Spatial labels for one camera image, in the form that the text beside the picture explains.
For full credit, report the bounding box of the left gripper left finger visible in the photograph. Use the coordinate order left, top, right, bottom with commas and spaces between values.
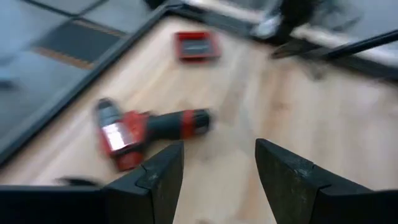
102, 141, 185, 224

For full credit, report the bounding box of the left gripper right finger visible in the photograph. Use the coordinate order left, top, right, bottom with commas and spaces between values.
254, 138, 373, 224

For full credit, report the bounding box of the red square tray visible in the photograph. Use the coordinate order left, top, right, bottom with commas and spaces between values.
173, 30, 222, 63

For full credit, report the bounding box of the hazard-striped floor mat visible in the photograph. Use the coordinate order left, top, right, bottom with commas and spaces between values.
30, 18, 125, 71

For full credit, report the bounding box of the red black cordless drill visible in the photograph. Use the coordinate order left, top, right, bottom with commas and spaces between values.
95, 98, 215, 172

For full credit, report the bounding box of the black aluminium rig frame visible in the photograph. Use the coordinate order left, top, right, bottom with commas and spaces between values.
0, 0, 398, 166

